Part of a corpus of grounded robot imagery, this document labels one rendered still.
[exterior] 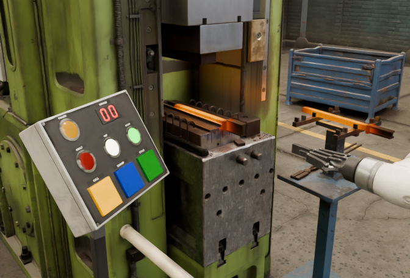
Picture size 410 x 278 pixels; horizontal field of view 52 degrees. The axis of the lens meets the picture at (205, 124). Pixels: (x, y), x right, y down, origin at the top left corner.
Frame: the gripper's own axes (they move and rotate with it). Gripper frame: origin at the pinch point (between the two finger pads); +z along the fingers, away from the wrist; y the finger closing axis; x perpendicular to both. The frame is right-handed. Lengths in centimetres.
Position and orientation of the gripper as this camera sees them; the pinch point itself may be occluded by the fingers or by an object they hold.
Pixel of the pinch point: (302, 150)
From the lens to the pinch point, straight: 135.5
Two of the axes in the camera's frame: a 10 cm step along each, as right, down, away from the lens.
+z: -6.4, -2.4, 7.3
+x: 0.0, -9.5, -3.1
